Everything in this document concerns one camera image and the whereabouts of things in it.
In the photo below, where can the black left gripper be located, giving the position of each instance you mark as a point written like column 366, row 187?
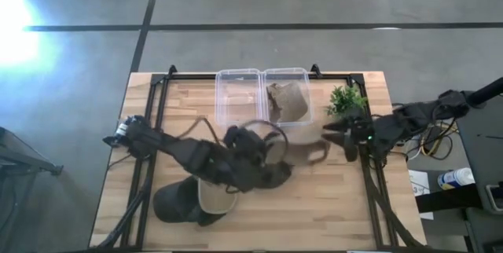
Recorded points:
column 248, row 172

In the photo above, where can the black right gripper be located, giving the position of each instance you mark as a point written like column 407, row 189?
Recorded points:
column 355, row 131

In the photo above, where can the clear plastic container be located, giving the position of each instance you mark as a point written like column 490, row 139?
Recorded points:
column 304, row 84
column 236, row 103

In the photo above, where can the black cap with beige lining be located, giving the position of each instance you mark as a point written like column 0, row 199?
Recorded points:
column 177, row 202

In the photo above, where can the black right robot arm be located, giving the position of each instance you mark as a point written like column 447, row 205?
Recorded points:
column 412, row 117

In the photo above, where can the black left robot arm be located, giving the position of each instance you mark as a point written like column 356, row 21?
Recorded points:
column 184, row 152

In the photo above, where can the beige hat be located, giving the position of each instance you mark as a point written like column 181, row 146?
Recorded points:
column 288, row 101

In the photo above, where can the green artificial potted plant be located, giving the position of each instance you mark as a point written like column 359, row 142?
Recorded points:
column 346, row 101

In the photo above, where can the white paper sheet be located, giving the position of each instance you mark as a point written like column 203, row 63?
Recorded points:
column 420, row 184

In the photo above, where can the white spray bottle blue label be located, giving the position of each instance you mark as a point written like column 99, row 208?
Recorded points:
column 456, row 178

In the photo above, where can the black shelf bar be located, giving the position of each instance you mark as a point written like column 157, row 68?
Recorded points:
column 448, row 200

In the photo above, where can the dark grey cart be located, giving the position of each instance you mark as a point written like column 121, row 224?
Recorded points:
column 483, row 147

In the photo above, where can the black pole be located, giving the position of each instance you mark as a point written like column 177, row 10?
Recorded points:
column 485, row 92

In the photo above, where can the black floor stand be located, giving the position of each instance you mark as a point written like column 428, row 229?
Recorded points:
column 27, row 160

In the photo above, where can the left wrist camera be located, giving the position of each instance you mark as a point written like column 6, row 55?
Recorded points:
column 245, row 141

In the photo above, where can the black aluminium table frame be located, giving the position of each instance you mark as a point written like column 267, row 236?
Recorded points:
column 188, row 76

